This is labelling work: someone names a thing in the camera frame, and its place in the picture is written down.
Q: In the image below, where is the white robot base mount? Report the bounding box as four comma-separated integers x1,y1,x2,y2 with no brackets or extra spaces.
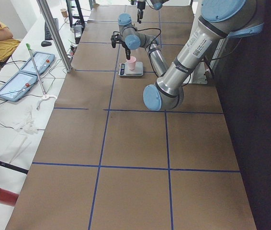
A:
190,62,208,84

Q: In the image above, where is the brown paper cup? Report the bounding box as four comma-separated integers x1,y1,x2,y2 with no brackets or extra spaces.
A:
60,8,68,18

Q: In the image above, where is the aluminium frame post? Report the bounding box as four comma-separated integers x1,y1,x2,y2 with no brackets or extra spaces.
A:
37,0,72,73

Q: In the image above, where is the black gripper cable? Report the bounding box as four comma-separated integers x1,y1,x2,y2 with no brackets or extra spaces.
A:
135,28,162,46

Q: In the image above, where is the white plastic parts pile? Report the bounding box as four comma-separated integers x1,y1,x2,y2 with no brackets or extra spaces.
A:
12,105,45,135

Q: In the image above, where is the lower blue teach pendant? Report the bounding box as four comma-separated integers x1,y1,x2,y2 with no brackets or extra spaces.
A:
0,72,37,102

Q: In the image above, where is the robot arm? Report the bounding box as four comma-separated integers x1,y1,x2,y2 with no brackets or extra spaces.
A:
136,0,169,11
111,0,266,111

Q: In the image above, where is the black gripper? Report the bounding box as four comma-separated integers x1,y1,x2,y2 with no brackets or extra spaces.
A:
136,0,146,11
111,31,131,60

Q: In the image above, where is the black computer mouse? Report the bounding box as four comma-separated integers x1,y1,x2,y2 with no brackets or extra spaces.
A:
41,41,52,47

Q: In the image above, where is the black keyboard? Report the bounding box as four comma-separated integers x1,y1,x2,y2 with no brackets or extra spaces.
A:
44,18,59,41

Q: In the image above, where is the silver digital kitchen scale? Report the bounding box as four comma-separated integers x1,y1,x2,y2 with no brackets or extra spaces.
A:
118,62,144,78

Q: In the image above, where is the blue teach pendant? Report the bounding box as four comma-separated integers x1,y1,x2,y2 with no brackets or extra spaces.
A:
0,72,37,102
20,51,55,75

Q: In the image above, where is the upper blue teach pendant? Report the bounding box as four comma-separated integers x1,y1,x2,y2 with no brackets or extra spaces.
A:
20,51,55,75

